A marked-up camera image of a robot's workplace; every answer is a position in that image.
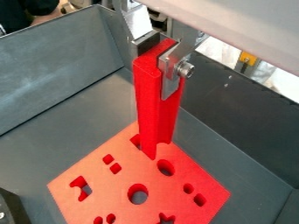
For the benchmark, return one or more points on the person in dark shirt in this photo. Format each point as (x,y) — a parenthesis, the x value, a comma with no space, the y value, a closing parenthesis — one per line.
(23,13)

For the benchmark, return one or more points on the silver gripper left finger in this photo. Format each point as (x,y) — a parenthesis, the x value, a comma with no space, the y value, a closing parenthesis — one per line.
(141,35)

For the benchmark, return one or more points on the red shape sorter board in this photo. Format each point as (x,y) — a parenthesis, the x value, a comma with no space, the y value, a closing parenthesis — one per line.
(118,186)

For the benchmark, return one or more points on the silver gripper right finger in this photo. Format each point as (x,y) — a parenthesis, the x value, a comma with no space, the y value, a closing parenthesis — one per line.
(174,61)

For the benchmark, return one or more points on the red arch block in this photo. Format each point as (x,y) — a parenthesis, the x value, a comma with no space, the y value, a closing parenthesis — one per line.
(157,113)

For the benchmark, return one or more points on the black object at corner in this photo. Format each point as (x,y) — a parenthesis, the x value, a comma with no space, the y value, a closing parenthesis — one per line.
(13,213)

